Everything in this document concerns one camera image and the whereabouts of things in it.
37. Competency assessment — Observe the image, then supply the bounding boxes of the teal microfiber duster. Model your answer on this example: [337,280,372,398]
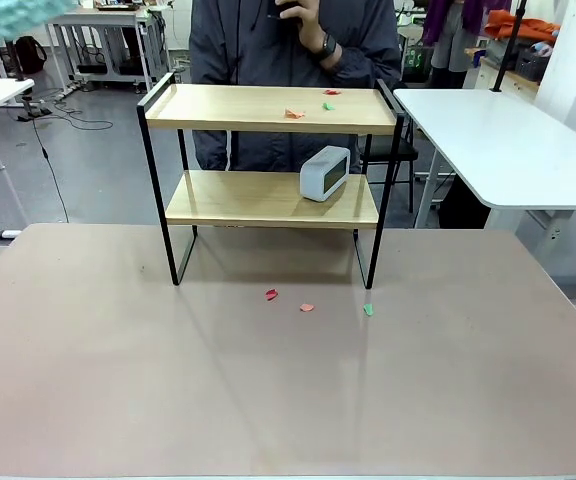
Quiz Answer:
[0,0,73,59]

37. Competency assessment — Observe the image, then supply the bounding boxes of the person left hand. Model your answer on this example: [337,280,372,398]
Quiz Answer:
[280,0,330,54]

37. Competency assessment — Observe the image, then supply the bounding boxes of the two-tier wood metal shelf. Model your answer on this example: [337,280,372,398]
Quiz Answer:
[136,72,408,291]

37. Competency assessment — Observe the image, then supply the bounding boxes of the large white side table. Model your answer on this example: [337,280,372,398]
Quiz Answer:
[392,88,576,241]

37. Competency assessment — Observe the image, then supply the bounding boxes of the grey digital alarm clock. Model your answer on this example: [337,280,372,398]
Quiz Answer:
[299,145,352,203]

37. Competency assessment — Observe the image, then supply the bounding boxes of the purple jacket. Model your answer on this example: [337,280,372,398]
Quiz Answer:
[421,0,513,47]

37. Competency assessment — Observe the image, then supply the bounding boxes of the orange cloth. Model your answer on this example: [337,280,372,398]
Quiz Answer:
[484,9,562,42]

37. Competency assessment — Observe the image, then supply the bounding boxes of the grey plastic crate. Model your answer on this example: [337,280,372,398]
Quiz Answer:
[514,43,553,84]

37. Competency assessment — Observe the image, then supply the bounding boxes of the person dark grey jacket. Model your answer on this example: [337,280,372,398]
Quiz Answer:
[188,0,404,173]

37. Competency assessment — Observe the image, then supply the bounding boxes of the white background desk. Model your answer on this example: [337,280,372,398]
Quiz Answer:
[41,3,170,95]

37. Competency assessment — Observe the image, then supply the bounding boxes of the black folding chair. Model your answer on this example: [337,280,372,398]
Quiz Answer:
[359,115,420,214]

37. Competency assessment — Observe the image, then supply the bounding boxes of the black wrist watch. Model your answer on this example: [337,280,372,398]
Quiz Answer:
[311,33,340,63]

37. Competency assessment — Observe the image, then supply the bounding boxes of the black floor cable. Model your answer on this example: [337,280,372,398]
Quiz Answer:
[29,98,115,224]

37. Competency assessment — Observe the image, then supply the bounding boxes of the black backpack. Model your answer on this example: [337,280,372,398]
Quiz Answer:
[14,35,49,76]

